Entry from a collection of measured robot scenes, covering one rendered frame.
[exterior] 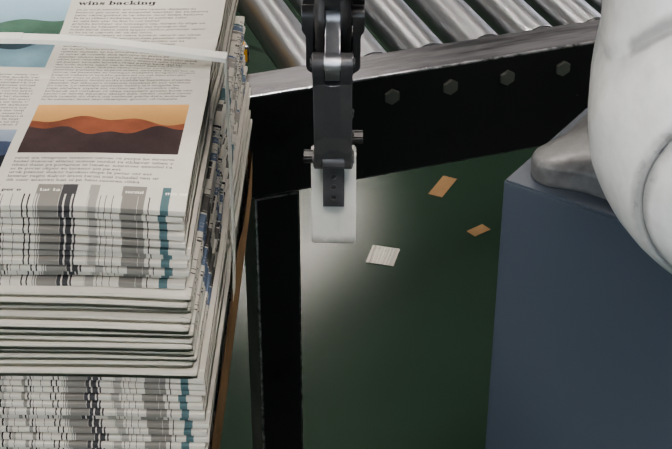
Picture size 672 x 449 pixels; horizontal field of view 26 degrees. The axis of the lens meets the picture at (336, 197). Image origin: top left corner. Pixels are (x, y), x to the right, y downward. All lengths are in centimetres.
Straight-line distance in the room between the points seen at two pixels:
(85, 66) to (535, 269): 32
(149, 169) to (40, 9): 24
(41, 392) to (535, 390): 34
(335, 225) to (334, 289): 155
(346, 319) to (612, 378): 153
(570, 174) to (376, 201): 187
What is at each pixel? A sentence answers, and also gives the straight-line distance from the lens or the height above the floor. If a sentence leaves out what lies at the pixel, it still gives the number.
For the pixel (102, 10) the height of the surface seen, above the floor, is 106.
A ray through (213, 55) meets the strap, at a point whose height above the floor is 106.
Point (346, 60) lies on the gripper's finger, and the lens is 86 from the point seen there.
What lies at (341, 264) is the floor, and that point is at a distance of 260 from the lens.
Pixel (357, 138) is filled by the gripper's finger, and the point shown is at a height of 100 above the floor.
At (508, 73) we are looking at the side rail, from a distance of 155.
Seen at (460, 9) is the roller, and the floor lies 80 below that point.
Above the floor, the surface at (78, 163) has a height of 106.
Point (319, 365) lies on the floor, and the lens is 237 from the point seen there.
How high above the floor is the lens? 148
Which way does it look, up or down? 32 degrees down
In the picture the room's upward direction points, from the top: straight up
